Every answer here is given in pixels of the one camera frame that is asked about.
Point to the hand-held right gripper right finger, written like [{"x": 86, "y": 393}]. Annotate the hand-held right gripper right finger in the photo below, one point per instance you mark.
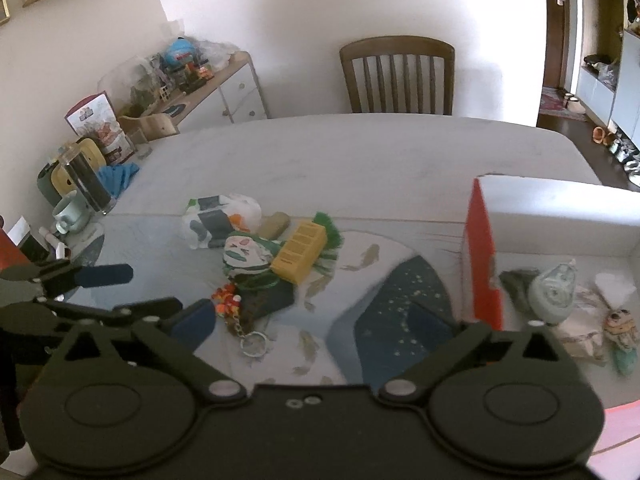
[{"x": 429, "y": 325}]

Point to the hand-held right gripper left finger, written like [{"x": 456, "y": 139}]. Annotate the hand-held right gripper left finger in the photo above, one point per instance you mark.
[{"x": 192, "y": 324}]

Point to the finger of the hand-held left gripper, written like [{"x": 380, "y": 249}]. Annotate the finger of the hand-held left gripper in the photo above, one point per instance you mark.
[
  {"x": 150, "y": 307},
  {"x": 107, "y": 275}
]

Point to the red cardboard box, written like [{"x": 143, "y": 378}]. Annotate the red cardboard box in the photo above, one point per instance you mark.
[{"x": 480, "y": 260}]

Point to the painted mask ornament green tassel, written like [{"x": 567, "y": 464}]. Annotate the painted mask ornament green tassel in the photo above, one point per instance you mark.
[{"x": 245, "y": 255}]

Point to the printed clear plastic bag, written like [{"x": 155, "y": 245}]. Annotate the printed clear plastic bag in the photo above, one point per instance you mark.
[{"x": 240, "y": 207}]

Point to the teal round toy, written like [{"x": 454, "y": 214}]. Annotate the teal round toy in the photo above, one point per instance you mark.
[{"x": 550, "y": 290}]

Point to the beige cylinder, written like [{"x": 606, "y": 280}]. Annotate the beige cylinder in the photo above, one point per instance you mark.
[{"x": 274, "y": 224}]

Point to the yellow box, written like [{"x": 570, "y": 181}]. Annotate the yellow box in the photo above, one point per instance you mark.
[{"x": 300, "y": 252}]

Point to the small doll figure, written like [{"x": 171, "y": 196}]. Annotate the small doll figure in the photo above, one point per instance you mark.
[{"x": 620, "y": 330}]

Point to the pale green mug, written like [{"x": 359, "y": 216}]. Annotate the pale green mug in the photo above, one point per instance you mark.
[{"x": 70, "y": 215}]

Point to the red bag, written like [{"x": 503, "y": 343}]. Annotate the red bag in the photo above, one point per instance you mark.
[{"x": 10, "y": 247}]

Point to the tall glass jar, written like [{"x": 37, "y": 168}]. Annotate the tall glass jar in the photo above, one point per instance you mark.
[{"x": 87, "y": 180}]

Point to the blue cloth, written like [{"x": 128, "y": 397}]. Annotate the blue cloth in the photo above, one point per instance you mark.
[{"x": 117, "y": 177}]

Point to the yellow green container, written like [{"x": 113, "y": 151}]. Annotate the yellow green container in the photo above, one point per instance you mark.
[{"x": 50, "y": 185}]

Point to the small drinking glass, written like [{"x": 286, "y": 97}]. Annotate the small drinking glass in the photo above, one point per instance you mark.
[{"x": 139, "y": 142}]

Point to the red white printed carton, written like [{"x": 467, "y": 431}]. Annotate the red white printed carton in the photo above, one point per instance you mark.
[{"x": 97, "y": 120}]

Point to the white sideboard cabinet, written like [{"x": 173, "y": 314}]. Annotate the white sideboard cabinet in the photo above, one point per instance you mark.
[{"x": 240, "y": 95}]

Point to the blue toy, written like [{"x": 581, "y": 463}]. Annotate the blue toy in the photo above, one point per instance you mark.
[{"x": 180, "y": 52}]

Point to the crumpled clear plastic bag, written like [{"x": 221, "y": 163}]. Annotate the crumpled clear plastic bag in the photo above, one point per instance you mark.
[{"x": 215, "y": 55}]

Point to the red patterned doormat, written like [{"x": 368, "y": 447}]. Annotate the red patterned doormat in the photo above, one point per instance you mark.
[{"x": 555, "y": 102}]

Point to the orange slippers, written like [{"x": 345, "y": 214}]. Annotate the orange slippers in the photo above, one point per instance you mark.
[{"x": 604, "y": 136}]

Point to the row of shoes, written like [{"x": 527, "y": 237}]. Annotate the row of shoes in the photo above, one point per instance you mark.
[{"x": 627, "y": 155}]

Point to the white slippers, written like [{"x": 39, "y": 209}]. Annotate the white slippers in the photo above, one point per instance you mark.
[{"x": 574, "y": 102}]

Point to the wooden dining chair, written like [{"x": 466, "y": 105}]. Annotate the wooden dining chair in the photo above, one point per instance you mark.
[{"x": 397, "y": 47}]

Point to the large framed poster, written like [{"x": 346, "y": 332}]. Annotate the large framed poster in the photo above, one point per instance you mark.
[{"x": 4, "y": 5}]

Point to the white hallway cabinet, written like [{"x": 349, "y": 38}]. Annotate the white hallway cabinet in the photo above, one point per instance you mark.
[{"x": 625, "y": 85}]

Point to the brown entry door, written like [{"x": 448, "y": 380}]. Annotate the brown entry door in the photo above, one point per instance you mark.
[{"x": 555, "y": 35}]

